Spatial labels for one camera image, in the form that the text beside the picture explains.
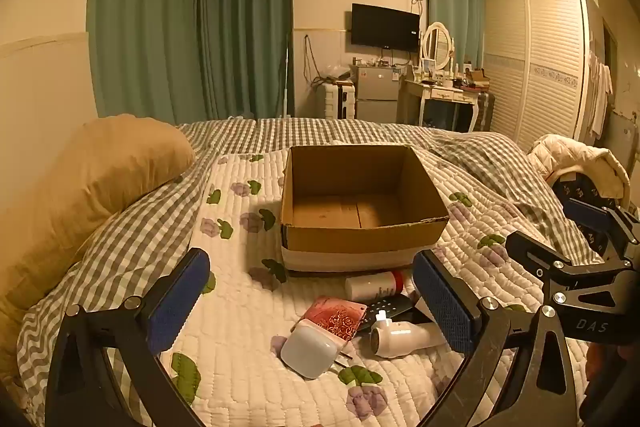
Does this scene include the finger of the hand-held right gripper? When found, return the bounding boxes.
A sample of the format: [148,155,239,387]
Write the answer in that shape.
[562,197,640,260]
[505,231,606,280]

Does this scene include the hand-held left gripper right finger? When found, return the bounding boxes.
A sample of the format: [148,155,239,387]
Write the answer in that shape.
[412,249,581,427]

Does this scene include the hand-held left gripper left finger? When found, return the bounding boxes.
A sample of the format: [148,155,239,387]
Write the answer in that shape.
[45,248,211,427]

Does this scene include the black remote control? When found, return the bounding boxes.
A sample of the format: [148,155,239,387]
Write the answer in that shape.
[356,293,436,334]

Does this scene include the white bottle with red cap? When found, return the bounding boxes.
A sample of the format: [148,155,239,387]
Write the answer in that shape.
[345,270,406,301]

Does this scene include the cardboard box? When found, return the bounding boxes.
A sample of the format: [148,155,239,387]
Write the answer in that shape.
[279,144,451,273]

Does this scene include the red patterned pouch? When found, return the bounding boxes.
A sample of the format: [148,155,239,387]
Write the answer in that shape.
[302,296,368,343]

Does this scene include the white charger plug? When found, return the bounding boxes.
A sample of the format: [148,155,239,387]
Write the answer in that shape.
[280,321,353,380]

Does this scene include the white puffy jacket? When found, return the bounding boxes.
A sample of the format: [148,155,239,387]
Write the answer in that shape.
[525,134,631,200]

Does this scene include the white quilted floral mat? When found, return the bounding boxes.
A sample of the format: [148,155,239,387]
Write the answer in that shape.
[107,149,591,427]

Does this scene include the hanging white clothes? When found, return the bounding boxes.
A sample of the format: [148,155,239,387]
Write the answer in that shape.
[587,52,613,138]

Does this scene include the dark suitcase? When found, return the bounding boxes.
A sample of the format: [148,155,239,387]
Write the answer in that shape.
[470,91,496,132]

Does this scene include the tan pillow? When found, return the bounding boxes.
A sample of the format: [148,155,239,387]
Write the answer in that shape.
[0,114,197,358]

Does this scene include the white louvred wardrobe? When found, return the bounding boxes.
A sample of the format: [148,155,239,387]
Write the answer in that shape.
[482,0,596,152]

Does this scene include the white dressing table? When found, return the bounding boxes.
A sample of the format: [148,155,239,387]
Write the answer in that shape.
[397,72,483,132]

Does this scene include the silver small fridge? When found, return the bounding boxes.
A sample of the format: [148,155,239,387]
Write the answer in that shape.
[350,64,401,122]

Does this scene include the white oval mirror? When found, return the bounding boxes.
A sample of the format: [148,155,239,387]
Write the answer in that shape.
[420,22,457,72]

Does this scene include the white suitcase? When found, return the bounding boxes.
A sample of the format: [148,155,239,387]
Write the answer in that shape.
[322,81,357,120]

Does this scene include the white pole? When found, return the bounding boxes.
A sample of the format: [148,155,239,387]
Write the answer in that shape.
[282,47,291,118]

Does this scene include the black wall television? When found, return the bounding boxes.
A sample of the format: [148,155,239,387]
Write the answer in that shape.
[351,3,421,52]

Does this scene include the hanging wall cables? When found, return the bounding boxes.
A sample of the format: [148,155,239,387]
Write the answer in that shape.
[304,34,331,90]

